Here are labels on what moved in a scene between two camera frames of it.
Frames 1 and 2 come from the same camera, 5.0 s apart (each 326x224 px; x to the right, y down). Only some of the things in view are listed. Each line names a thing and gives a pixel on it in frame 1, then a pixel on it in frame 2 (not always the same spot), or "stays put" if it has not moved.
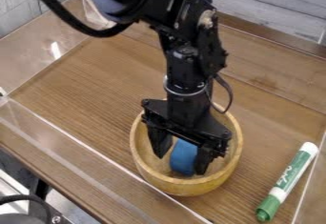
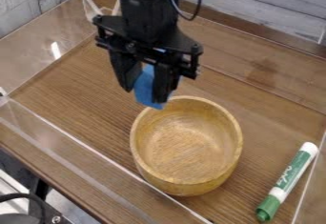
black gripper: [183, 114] -> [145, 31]
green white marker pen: [287, 180] stays put
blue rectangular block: [183, 157] -> [144, 87]
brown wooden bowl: [156, 169] stays put
